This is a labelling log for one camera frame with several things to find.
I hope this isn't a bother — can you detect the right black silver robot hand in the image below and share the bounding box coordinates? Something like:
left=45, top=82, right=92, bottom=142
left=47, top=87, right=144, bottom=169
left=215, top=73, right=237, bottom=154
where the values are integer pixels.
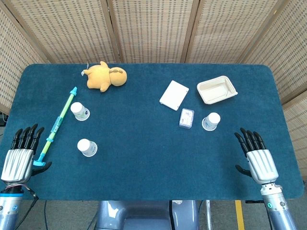
left=234, top=127, right=280, bottom=184

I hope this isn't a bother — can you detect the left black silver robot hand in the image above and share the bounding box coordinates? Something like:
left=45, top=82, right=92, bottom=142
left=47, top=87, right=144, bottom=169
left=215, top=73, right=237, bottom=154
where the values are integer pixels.
left=0, top=123, right=53, bottom=184

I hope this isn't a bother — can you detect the white paper cup blue flower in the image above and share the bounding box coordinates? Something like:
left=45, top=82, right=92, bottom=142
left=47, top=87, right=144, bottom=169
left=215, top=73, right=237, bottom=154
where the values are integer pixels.
left=201, top=112, right=221, bottom=131
left=77, top=138, right=98, bottom=158

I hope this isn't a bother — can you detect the white paper cup fern print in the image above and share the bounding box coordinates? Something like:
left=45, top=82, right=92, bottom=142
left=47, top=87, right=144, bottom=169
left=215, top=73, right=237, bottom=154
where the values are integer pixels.
left=70, top=102, right=91, bottom=121

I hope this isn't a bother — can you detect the green cyan water squirter toy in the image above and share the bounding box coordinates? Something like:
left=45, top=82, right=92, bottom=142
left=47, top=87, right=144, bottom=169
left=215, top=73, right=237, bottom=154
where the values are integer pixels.
left=33, top=86, right=78, bottom=167

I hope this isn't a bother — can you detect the metal table leg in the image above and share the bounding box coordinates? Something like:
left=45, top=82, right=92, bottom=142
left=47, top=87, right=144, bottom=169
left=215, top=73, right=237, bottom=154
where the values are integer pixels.
left=203, top=200, right=213, bottom=230

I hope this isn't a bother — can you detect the beige disposable food tray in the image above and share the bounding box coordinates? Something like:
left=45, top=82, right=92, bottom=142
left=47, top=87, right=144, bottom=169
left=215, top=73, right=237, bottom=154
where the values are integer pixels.
left=197, top=75, right=239, bottom=105

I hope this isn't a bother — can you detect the small clear plastic box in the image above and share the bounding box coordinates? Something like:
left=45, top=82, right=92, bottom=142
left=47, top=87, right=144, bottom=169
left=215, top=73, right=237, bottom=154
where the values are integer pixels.
left=178, top=108, right=194, bottom=130

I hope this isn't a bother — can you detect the white flat plastic box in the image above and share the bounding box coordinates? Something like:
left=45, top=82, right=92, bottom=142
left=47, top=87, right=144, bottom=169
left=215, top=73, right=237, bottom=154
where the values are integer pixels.
left=159, top=80, right=189, bottom=111

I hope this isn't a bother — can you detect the yellow plush toy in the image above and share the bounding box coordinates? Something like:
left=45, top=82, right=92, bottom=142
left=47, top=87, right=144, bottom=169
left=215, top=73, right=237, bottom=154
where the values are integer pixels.
left=81, top=61, right=128, bottom=93

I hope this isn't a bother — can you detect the grey-blue robot torso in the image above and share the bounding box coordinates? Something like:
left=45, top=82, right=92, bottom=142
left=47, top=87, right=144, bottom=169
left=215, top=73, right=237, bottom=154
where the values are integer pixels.
left=95, top=200, right=200, bottom=230

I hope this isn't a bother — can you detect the woven bamboo folding screen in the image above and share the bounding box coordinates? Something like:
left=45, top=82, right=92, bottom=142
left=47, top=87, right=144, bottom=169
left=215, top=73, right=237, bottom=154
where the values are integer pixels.
left=0, top=0, right=307, bottom=183

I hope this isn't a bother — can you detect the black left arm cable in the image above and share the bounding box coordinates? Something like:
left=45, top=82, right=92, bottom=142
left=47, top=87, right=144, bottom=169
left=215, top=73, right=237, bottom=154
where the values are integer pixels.
left=13, top=186, right=39, bottom=230

